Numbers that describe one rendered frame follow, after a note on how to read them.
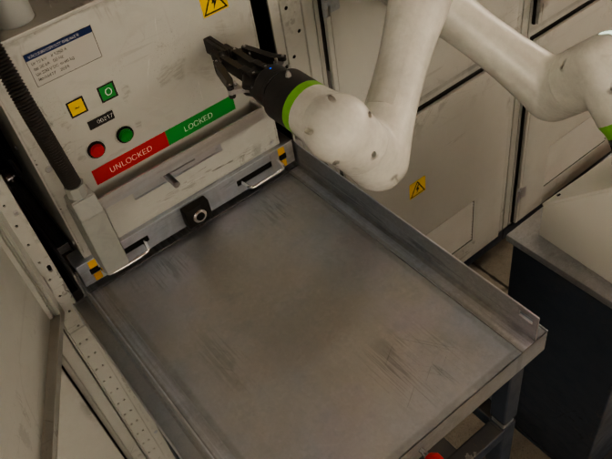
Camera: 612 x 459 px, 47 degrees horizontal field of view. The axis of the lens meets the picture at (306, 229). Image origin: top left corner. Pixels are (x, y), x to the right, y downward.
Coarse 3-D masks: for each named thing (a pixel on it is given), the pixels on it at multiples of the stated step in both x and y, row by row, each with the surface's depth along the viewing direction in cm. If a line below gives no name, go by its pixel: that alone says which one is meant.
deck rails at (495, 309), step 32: (320, 160) 152; (320, 192) 154; (352, 192) 147; (384, 224) 143; (416, 256) 138; (448, 256) 129; (448, 288) 131; (480, 288) 126; (480, 320) 125; (512, 320) 123; (128, 352) 131; (160, 384) 125; (192, 416) 120; (224, 448) 115
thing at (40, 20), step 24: (48, 0) 116; (72, 0) 115; (96, 0) 113; (48, 24) 111; (0, 120) 128; (0, 144) 160; (24, 144) 119; (24, 168) 142; (48, 192) 126; (72, 240) 140
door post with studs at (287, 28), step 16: (272, 0) 134; (288, 0) 136; (272, 16) 136; (288, 16) 138; (272, 32) 143; (288, 32) 140; (288, 48) 142; (304, 48) 145; (288, 64) 143; (304, 64) 147; (304, 144) 160
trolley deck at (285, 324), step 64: (192, 256) 147; (256, 256) 144; (320, 256) 142; (384, 256) 139; (128, 320) 137; (192, 320) 135; (256, 320) 133; (320, 320) 131; (384, 320) 129; (448, 320) 127; (128, 384) 129; (192, 384) 124; (256, 384) 123; (320, 384) 121; (384, 384) 119; (448, 384) 118; (192, 448) 116; (256, 448) 114; (320, 448) 113; (384, 448) 111
